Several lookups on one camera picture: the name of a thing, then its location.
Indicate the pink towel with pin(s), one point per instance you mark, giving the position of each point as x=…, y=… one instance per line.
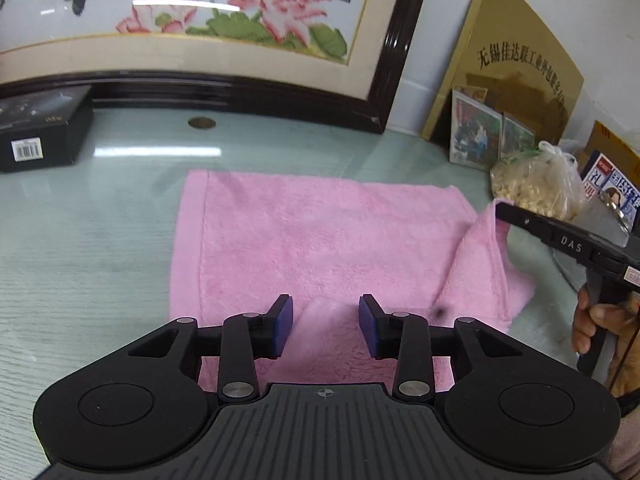
x=325, y=240

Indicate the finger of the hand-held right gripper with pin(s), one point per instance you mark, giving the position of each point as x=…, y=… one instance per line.
x=525, y=225

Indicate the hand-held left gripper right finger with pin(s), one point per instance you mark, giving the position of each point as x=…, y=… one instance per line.
x=367, y=325

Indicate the round brass disc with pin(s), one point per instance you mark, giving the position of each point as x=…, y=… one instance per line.
x=201, y=122

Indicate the person's right hand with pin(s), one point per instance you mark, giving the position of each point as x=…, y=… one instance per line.
x=627, y=350

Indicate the plastic bag of popcorn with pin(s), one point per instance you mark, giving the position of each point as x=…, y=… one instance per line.
x=530, y=185

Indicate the yellow cardboard box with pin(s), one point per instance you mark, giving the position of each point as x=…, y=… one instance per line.
x=620, y=142

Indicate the large silver photo frame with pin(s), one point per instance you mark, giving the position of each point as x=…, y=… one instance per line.
x=475, y=132

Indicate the small silver photo frame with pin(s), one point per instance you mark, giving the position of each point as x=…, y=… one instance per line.
x=517, y=135

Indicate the gold plaque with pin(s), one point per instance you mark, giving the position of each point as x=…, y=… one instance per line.
x=500, y=25

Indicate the person's right forearm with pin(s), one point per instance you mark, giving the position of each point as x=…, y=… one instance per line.
x=630, y=440

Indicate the printed booklet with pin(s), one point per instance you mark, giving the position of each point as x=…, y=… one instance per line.
x=615, y=180

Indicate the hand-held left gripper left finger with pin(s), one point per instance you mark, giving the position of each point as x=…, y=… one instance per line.
x=285, y=325

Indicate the black cardboard box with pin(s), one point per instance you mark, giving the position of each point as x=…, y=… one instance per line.
x=55, y=130

